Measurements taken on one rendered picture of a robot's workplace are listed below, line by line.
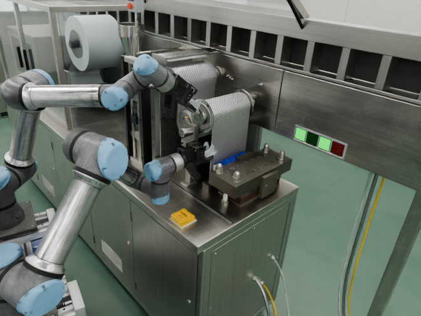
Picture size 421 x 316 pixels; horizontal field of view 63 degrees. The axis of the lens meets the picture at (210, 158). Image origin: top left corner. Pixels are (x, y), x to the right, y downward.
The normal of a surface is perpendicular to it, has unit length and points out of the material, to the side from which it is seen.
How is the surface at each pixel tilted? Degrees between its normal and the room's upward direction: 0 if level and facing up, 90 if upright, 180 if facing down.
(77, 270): 0
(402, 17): 90
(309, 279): 0
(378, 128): 90
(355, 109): 90
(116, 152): 85
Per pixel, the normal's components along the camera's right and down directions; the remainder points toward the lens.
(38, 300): 0.79, 0.40
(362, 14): -0.73, 0.29
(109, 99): -0.13, 0.46
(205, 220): 0.05, -0.88
